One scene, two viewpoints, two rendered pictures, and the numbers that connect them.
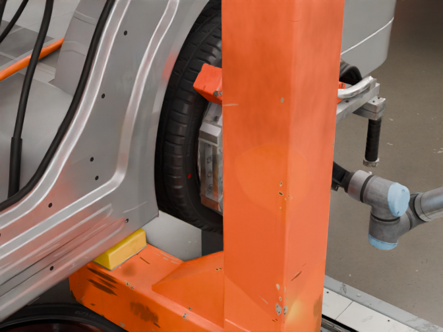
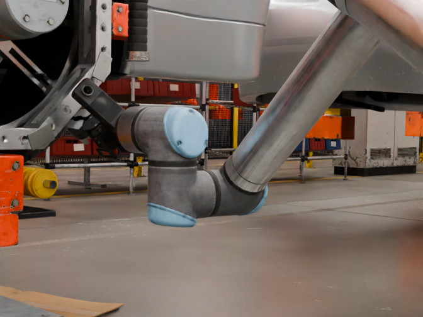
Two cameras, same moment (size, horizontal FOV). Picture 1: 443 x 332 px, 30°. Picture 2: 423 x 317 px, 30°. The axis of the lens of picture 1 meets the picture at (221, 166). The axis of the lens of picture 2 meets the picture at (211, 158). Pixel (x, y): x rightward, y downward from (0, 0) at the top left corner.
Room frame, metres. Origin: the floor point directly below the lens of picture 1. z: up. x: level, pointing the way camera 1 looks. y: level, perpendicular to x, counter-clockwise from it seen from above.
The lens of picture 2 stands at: (0.60, -0.72, 0.65)
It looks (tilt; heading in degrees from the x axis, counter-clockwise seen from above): 3 degrees down; 6
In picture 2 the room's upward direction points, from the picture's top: 1 degrees clockwise
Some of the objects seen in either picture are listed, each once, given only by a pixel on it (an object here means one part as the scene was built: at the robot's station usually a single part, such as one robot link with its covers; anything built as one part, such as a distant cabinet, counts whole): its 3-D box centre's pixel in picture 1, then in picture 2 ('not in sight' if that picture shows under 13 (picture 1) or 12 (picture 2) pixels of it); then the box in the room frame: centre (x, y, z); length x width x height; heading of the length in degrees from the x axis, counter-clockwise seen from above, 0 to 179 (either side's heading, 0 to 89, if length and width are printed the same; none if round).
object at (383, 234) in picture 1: (385, 226); (177, 193); (2.05, -0.50, 0.51); 0.12 x 0.09 x 0.12; 131
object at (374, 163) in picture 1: (372, 139); (138, 17); (2.02, -0.43, 0.83); 0.04 x 0.04 x 0.16
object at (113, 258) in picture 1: (109, 241); not in sight; (1.71, 0.29, 0.71); 0.14 x 0.14 x 0.05; 52
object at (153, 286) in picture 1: (160, 270); not in sight; (1.61, 0.15, 0.69); 0.52 x 0.17 x 0.35; 52
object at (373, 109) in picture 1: (366, 105); not in sight; (2.03, -0.40, 0.93); 0.09 x 0.05 x 0.05; 52
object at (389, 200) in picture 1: (385, 195); (170, 133); (2.04, -0.49, 0.62); 0.12 x 0.09 x 0.10; 52
